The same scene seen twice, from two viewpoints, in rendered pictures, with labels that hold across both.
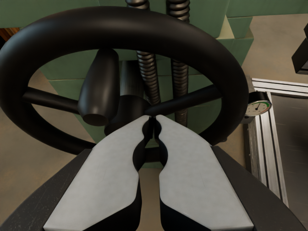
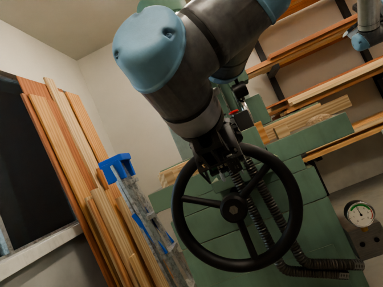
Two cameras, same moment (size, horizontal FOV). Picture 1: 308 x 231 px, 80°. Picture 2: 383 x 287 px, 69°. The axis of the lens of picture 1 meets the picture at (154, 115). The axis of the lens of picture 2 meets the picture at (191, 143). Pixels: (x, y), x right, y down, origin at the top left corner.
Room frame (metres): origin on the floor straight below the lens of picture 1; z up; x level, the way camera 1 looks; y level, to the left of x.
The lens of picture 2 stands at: (-0.50, -0.01, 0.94)
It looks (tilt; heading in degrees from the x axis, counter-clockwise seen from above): 3 degrees up; 7
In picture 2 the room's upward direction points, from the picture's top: 23 degrees counter-clockwise
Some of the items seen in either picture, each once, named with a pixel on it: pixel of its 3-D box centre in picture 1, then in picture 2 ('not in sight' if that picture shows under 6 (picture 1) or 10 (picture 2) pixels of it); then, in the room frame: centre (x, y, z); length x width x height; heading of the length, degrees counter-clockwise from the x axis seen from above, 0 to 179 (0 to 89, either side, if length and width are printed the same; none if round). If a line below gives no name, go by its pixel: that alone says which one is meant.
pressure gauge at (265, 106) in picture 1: (252, 105); (359, 216); (0.24, -0.23, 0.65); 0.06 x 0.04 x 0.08; 86
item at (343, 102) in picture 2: not in sight; (259, 138); (0.46, -0.11, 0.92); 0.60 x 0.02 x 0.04; 86
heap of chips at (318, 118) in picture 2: not in sight; (317, 118); (0.36, -0.28, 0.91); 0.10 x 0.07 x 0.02; 176
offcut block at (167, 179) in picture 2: not in sight; (167, 179); (0.35, 0.20, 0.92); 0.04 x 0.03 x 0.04; 143
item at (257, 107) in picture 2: not in sight; (254, 112); (0.64, -0.16, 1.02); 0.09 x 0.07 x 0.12; 86
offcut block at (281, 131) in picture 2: not in sight; (281, 131); (0.32, -0.16, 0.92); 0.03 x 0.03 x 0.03; 88
